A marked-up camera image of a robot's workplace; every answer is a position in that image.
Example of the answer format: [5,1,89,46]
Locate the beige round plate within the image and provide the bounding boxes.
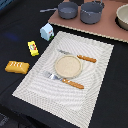
[55,55,82,78]

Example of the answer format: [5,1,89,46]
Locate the golden bread loaf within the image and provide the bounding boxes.
[5,61,29,74]

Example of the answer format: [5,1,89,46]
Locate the pink serving mat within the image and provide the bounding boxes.
[48,0,128,43]

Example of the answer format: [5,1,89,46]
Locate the grey pot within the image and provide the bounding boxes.
[39,1,79,20]
[80,0,104,24]

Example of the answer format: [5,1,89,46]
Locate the yellow butter box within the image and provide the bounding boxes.
[28,41,39,56]

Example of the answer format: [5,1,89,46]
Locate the left grey pot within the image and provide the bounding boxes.
[39,1,79,20]

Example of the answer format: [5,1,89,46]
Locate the right grey pot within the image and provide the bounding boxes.
[80,0,104,24]

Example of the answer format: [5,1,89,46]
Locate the light blue milk carton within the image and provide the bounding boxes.
[40,23,54,41]

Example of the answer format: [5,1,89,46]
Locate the cream bowl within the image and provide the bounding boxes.
[116,4,128,31]

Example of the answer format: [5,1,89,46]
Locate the beige woven placemat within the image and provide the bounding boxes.
[13,31,113,128]

